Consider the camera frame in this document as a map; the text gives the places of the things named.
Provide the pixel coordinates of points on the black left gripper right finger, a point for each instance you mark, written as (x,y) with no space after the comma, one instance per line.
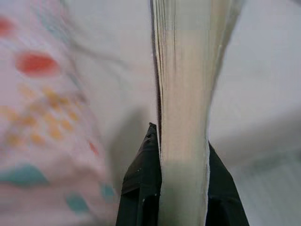
(223,200)

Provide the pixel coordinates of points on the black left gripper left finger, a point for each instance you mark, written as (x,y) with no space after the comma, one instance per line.
(141,188)

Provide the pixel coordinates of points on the white blue paperback book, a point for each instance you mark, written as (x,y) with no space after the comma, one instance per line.
(185,94)

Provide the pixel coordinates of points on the pink orange spotted pillow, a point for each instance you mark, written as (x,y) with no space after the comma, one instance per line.
(47,94)

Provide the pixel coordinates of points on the cream sheeted mattress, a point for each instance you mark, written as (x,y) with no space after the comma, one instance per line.
(258,94)

